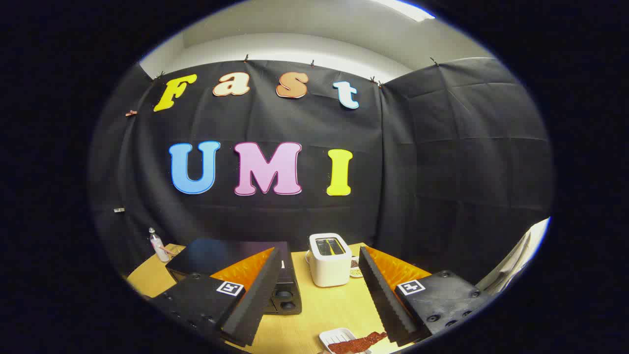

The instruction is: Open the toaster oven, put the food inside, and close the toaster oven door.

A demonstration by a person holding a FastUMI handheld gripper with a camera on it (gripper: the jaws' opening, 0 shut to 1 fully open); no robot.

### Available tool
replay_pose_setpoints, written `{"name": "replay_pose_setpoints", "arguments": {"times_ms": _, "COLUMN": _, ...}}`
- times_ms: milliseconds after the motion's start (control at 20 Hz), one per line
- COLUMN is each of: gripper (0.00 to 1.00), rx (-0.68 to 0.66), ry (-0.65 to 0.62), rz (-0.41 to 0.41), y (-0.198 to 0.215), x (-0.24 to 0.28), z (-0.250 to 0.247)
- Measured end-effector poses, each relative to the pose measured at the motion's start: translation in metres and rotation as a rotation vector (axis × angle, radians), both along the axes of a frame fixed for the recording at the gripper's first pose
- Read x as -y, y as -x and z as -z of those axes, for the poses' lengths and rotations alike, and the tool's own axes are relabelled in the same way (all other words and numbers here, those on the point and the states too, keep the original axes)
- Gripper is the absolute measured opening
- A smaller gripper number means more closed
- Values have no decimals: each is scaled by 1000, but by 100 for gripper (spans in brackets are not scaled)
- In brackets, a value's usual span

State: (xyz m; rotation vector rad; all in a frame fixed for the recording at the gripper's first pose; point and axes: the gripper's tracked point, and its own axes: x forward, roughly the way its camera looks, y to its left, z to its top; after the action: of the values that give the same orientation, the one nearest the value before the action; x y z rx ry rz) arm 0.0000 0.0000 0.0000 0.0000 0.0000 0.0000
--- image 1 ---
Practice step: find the black backdrop cloth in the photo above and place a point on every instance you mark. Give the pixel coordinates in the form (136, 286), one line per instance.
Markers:
(432, 162)

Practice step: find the small clear bottle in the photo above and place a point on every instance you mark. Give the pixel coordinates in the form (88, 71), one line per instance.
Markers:
(158, 248)

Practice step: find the white ridged plate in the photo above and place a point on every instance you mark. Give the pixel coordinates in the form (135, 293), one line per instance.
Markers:
(334, 337)

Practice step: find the black toaster oven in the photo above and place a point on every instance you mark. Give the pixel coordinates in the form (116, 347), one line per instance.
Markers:
(221, 254)

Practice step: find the small dish with food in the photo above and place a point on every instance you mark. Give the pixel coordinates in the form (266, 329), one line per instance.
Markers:
(355, 268)

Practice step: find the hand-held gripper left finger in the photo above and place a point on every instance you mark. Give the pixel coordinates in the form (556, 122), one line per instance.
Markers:
(263, 290)

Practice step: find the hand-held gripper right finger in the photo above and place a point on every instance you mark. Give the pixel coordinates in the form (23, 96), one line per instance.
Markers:
(381, 290)

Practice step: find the white toaster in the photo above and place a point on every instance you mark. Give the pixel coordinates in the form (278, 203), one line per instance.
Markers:
(329, 270)

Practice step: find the brown steak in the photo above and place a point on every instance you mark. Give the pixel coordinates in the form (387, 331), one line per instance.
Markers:
(356, 343)

